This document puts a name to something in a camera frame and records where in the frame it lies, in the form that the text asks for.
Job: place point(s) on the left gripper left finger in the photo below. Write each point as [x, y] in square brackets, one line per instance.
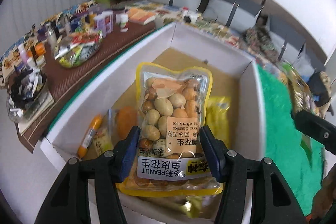
[67, 200]

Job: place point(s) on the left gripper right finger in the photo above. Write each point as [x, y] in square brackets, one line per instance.
[272, 198]

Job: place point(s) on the green clear snack bag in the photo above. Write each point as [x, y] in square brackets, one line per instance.
[300, 94]

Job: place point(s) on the orange sausage stick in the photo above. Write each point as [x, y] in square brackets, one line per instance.
[90, 133]

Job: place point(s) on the orange clear bread bag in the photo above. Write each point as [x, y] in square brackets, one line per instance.
[115, 127]

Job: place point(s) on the yellow peanut bag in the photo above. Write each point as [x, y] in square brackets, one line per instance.
[172, 109]

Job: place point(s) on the gold dark nuts bag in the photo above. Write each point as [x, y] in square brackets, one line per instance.
[195, 206]

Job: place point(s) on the long yellow snack bag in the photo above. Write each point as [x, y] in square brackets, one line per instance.
[217, 118]

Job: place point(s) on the clear bag of snacks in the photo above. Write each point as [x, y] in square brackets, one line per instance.
[76, 48]

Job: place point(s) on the person's right hand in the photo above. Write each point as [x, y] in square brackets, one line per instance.
[324, 198]

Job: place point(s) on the green embroidered cloth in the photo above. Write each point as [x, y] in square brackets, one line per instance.
[283, 143]

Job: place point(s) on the black clothing pile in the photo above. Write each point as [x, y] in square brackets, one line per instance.
[320, 87]

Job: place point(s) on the white cardboard storage box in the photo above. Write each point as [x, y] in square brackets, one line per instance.
[176, 47]

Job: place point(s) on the grey pillow right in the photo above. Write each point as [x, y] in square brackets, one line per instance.
[287, 41]

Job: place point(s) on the dark floral folded cloth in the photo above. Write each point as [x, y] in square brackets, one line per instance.
[258, 39]

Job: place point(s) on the brown side table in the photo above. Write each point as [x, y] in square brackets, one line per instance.
[56, 84]

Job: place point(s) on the grey pillow middle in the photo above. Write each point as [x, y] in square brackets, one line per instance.
[237, 14]

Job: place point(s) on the orange book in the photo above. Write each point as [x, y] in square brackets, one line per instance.
[140, 16]

